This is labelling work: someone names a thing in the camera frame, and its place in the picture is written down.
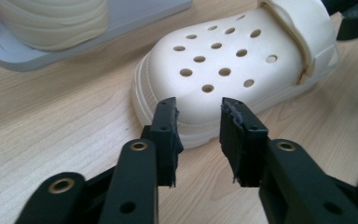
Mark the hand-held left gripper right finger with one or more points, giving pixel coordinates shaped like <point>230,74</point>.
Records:
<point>245,149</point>

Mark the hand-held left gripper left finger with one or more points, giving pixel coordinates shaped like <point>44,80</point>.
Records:
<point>166,133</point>

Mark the cream clog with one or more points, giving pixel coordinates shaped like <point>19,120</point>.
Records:
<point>164,81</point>
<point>59,25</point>

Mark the white plastic storage box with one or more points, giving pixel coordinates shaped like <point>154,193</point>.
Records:
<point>130,15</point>

